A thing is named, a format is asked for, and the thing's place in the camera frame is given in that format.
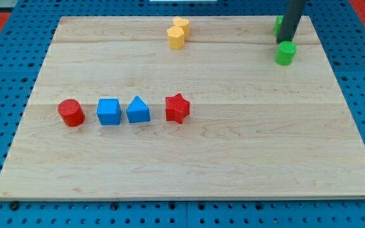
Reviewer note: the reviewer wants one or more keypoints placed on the green cylinder block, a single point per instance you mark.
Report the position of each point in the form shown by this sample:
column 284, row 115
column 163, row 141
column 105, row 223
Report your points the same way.
column 285, row 53

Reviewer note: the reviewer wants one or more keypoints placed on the red star block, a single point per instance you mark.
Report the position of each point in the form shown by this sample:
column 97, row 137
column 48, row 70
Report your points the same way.
column 176, row 108

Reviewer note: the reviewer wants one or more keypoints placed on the blue triangle block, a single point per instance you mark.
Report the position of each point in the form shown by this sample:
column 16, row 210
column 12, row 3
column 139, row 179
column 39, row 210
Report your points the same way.
column 138, row 111

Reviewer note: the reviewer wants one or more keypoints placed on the wooden board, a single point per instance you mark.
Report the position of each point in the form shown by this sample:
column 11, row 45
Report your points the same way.
column 256, row 130

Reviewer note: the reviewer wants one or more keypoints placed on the blue cube block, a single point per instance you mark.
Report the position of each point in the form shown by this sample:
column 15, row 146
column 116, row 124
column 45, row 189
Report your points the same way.
column 109, row 111

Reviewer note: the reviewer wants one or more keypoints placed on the yellow hexagon block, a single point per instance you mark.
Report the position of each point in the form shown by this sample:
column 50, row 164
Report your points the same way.
column 175, row 37

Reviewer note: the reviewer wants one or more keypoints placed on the yellow heart block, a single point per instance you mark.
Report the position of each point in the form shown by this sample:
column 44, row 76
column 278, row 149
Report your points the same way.
column 183, row 23

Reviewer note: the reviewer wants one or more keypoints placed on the red cylinder block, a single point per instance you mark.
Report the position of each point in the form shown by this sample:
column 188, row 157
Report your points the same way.
column 71, row 112

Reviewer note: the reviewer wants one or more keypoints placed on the green block behind rod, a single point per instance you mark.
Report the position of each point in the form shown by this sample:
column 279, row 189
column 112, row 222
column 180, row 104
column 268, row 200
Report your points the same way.
column 277, row 24

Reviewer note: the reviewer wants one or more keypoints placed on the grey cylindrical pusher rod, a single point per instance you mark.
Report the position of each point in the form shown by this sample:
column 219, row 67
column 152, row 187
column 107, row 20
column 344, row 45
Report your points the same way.
column 290, row 20

